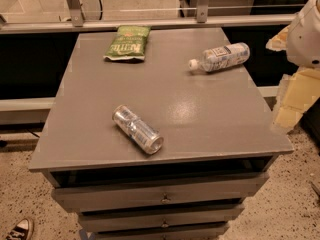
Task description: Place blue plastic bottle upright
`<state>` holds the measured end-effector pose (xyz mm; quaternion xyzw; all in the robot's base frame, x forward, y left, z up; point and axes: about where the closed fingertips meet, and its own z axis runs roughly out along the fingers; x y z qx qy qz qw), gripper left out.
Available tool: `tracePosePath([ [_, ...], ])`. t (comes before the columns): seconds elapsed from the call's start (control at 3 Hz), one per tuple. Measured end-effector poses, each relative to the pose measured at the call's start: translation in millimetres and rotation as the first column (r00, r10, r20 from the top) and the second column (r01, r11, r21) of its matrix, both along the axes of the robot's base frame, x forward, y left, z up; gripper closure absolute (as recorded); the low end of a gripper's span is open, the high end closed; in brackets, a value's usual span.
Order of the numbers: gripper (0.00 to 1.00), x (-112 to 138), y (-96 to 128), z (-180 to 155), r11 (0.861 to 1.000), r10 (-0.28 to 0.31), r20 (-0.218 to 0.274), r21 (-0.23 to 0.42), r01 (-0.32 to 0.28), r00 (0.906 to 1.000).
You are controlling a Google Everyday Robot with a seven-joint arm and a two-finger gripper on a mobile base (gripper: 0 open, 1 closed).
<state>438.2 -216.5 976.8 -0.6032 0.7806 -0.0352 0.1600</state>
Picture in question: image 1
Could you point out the grey drawer cabinet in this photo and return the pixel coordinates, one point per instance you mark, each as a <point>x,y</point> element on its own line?
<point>212,124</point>

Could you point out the grey metal railing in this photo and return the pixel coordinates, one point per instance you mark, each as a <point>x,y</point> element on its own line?
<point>54,16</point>

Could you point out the top grey drawer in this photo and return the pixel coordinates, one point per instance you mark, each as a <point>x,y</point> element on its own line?
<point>156,193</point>

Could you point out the grey drawer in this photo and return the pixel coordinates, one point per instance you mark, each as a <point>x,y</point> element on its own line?
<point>212,230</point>
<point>159,218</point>
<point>156,193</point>

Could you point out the green chip bag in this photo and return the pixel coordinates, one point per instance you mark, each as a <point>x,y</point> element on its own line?
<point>129,43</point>

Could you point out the silver aluminium can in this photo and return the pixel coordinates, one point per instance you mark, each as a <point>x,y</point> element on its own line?
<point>148,139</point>

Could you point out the middle grey drawer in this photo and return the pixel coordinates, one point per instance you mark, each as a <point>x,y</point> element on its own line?
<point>159,218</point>

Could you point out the black and white sneaker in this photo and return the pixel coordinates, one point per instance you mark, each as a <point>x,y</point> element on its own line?
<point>23,230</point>

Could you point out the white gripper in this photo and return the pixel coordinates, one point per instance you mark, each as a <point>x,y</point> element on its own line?
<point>305,39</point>

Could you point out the bottom grey drawer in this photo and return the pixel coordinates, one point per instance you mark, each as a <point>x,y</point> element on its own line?
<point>212,230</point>

